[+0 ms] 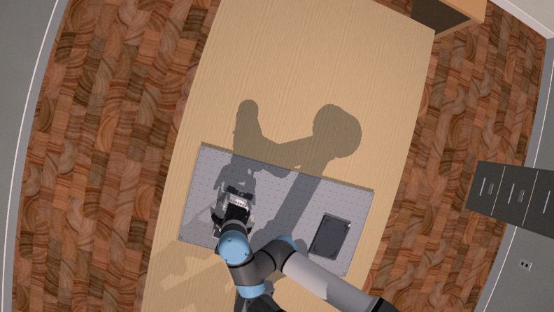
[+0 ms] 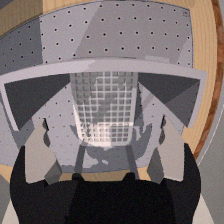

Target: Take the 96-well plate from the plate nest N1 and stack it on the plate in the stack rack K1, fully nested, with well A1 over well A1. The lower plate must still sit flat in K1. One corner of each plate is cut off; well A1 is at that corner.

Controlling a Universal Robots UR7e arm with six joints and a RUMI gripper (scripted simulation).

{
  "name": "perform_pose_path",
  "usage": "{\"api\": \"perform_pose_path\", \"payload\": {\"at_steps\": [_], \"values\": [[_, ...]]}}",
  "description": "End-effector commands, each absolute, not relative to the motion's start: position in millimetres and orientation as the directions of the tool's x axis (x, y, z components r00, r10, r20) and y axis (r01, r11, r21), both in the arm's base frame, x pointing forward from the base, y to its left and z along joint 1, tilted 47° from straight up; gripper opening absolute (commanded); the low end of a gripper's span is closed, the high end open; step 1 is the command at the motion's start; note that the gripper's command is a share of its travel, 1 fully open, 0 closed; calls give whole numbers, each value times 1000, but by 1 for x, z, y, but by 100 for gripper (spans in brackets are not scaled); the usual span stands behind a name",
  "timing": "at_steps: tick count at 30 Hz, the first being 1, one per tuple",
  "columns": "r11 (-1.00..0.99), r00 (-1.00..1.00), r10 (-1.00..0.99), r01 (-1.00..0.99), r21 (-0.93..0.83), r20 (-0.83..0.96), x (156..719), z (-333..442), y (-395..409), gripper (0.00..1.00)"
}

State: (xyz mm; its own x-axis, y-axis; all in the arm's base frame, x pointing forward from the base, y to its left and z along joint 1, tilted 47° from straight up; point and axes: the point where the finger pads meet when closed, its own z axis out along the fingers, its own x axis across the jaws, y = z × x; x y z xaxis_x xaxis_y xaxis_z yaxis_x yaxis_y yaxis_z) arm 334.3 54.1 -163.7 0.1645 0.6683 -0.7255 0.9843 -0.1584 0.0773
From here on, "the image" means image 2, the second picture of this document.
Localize grey perforated base plate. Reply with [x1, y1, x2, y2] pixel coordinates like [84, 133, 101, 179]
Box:
[0, 0, 194, 173]

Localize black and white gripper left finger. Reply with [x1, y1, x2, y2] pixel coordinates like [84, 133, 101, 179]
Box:
[10, 118, 62, 224]

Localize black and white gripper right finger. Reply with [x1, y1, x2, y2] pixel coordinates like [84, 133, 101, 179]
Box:
[147, 116, 201, 224]

